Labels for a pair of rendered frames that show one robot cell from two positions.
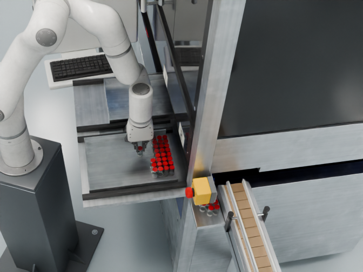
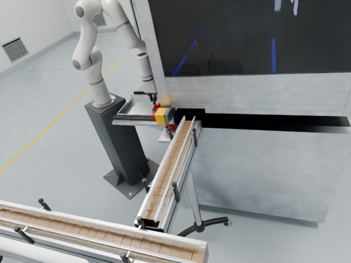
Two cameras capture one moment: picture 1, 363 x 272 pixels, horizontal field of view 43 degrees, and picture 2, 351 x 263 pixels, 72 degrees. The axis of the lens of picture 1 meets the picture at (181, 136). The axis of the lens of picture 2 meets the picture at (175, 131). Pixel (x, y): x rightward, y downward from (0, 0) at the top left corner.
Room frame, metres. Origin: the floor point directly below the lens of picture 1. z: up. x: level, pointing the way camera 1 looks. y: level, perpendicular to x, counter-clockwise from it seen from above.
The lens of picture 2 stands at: (0.11, -0.91, 1.76)
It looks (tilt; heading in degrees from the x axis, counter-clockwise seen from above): 37 degrees down; 41
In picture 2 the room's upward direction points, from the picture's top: 12 degrees counter-clockwise
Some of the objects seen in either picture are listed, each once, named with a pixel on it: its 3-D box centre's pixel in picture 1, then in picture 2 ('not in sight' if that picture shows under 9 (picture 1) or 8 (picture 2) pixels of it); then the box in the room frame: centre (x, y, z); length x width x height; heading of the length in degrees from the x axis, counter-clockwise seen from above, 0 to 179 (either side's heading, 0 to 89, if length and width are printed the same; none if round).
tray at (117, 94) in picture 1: (144, 97); not in sight; (1.48, 0.19, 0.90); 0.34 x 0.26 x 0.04; 107
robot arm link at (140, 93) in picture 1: (140, 101); (144, 63); (1.17, 0.16, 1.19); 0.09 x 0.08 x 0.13; 8
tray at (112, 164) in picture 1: (129, 160); (147, 106); (1.12, 0.19, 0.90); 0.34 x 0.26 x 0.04; 107
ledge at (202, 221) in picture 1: (210, 211); (173, 134); (0.95, -0.14, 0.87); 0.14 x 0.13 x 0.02; 107
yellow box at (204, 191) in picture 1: (202, 190); (163, 116); (0.95, -0.10, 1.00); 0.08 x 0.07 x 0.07; 107
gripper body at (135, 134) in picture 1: (140, 128); (149, 84); (1.17, 0.16, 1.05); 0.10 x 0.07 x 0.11; 107
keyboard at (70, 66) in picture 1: (92, 65); not in sight; (1.75, 0.49, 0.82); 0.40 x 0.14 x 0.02; 113
